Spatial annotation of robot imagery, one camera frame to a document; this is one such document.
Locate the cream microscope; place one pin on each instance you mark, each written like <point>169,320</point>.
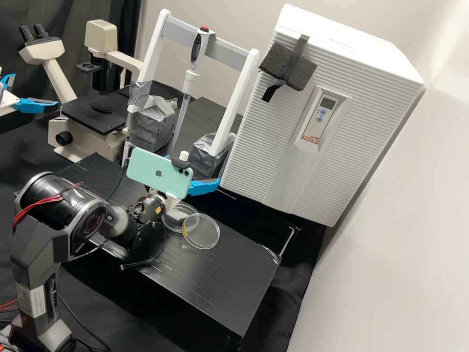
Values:
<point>88,128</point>

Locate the right wrist camera phone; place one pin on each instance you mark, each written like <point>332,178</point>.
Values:
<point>154,172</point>

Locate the pipette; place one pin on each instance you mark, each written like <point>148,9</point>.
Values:
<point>198,47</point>

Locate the grey taped block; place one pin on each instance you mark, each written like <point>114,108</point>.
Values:
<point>205,156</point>
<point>152,123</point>

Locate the wrist camera phone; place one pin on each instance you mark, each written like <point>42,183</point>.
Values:
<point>2,88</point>
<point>154,172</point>

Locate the black platform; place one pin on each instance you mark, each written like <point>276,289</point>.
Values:
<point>205,278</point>
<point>205,117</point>

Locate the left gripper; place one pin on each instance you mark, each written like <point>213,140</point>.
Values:
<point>8,104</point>

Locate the white incubator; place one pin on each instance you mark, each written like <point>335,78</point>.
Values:
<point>370,110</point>

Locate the white pipette stand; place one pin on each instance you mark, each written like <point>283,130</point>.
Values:
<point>234,106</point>

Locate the left wrist camera phone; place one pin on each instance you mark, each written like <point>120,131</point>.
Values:
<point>2,88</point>

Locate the petri dish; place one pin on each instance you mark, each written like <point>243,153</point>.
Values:
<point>176,218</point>

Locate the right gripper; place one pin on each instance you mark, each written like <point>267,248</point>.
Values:
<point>172,202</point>

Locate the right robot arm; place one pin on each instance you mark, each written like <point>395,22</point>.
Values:
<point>55,223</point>

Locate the petri dish lid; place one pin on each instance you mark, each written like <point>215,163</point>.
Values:
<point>205,234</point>

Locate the incubator door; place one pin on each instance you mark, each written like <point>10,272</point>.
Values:
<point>278,146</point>

